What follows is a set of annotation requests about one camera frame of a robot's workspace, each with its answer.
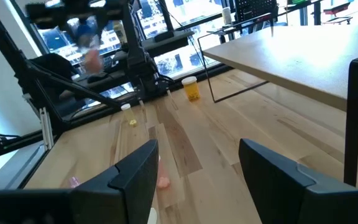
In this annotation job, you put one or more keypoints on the silver aluminium bracket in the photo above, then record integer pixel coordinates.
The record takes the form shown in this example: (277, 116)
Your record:
(47, 130)

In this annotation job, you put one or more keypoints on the small yellow-capped vial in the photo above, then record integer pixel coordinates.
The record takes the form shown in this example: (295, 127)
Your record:
(128, 113)

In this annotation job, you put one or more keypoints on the salmon pink pill vial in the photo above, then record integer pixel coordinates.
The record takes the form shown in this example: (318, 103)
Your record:
(163, 179)

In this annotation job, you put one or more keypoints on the white Dramamine tube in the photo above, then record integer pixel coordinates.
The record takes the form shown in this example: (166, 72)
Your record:
(153, 217)

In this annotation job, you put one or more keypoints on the light pink pill vial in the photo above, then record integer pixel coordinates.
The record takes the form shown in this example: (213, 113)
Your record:
(75, 182)

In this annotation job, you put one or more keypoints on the black aluminium rig frame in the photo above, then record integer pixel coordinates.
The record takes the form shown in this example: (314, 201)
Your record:
(2, 37)

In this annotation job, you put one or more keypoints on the wooden shelf black metal legs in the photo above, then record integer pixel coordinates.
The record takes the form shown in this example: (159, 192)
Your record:
(291, 62)

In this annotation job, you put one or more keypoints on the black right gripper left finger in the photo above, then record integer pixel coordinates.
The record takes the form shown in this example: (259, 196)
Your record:
(129, 193)

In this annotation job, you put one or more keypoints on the large orange pill bottle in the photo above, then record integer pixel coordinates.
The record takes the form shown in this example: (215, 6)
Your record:
(191, 91)

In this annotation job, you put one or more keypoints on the black pegboard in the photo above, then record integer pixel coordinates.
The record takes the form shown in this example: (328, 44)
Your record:
(256, 9)

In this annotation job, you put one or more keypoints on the Tums bottle blue cap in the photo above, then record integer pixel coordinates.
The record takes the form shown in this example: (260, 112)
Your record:
(85, 40)

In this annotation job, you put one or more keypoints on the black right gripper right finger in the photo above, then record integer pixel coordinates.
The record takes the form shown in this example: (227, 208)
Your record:
(284, 193)

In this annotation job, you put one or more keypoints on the white paper roll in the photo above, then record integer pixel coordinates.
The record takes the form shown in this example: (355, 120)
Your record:
(227, 15)

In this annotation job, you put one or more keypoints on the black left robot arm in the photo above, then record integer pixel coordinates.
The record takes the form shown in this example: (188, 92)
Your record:
(137, 62)

